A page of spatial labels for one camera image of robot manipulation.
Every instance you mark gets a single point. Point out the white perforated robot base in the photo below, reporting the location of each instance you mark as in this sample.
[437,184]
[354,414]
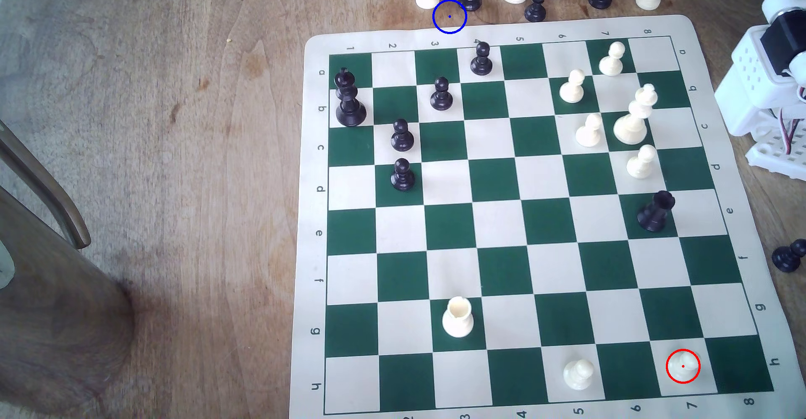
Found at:
[771,153]

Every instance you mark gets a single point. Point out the black pawn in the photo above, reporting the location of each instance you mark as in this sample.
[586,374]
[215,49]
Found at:
[402,138]
[441,96]
[787,258]
[536,8]
[402,178]
[482,61]

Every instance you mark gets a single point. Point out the brown wooden chair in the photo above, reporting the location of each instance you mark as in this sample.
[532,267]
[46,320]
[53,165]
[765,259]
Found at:
[56,318]

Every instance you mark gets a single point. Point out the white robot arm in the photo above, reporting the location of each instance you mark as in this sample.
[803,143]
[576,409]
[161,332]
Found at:
[749,85]

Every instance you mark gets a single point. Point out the green and white chess mat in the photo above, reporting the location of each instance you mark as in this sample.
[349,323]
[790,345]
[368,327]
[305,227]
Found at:
[504,179]

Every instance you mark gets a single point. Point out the tall black king piece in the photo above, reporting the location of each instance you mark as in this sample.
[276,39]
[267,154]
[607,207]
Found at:
[350,107]

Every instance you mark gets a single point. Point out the tall white king piece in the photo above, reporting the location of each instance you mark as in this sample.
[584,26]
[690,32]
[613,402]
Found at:
[631,124]

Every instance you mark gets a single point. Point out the white pawn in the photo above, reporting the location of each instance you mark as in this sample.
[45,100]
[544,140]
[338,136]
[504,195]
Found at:
[641,163]
[611,61]
[572,89]
[684,364]
[578,375]
[589,132]

